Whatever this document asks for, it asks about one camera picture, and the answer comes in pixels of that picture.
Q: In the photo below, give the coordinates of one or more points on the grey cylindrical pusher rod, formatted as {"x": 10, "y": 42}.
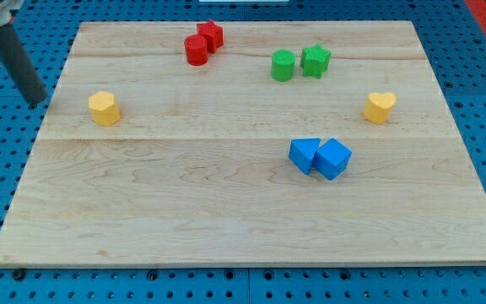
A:
{"x": 20, "y": 68}

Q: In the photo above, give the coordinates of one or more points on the yellow hexagon block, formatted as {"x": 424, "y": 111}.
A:
{"x": 104, "y": 109}

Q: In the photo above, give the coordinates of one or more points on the red cylinder block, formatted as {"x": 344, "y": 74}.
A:
{"x": 196, "y": 49}

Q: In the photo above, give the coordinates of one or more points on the red star block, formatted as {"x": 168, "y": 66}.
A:
{"x": 213, "y": 33}

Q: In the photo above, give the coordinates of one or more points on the wooden board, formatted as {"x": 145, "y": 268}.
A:
{"x": 197, "y": 174}

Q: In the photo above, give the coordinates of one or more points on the green cylinder block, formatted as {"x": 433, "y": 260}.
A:
{"x": 282, "y": 68}

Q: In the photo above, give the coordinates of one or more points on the green star block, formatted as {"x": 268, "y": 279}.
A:
{"x": 315, "y": 61}

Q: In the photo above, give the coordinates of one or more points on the blue triangle block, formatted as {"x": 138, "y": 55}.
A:
{"x": 302, "y": 152}

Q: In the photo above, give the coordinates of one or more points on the blue cube block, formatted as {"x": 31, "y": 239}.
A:
{"x": 332, "y": 158}

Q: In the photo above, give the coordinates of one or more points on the yellow heart block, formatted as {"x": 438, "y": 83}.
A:
{"x": 378, "y": 107}

